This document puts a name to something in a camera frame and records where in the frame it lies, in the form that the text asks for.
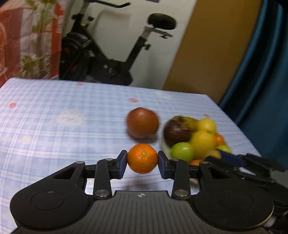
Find printed backdrop cloth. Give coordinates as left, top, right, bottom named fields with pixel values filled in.
left=1, top=0, right=67, bottom=85

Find large yellow lemon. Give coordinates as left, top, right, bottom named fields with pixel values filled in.
left=197, top=118, right=217, bottom=134

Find brown round fruit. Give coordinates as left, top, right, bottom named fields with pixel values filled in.
left=172, top=116, right=199, bottom=132

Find blue plaid tablecloth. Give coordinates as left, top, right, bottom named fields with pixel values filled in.
left=1, top=78, right=258, bottom=233

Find cream ceramic plate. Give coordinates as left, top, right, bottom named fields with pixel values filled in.
left=159, top=136, right=203, bottom=184

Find blue curtain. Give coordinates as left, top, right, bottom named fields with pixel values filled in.
left=219, top=1, right=287, bottom=168

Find wooden headboard panel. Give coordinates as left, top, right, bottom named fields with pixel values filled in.
left=163, top=1, right=262, bottom=103

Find dark mangosteen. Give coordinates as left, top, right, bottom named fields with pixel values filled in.
left=163, top=119, right=192, bottom=147

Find small mandarin orange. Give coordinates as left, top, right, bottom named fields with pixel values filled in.
left=189, top=159, right=202, bottom=166

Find green apple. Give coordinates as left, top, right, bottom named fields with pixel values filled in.
left=170, top=142, right=194, bottom=163
left=217, top=145, right=232, bottom=154

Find red apple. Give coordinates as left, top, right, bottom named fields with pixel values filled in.
left=126, top=107, right=159, bottom=140

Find black exercise bike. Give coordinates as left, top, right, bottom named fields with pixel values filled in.
left=58, top=0, right=177, bottom=86

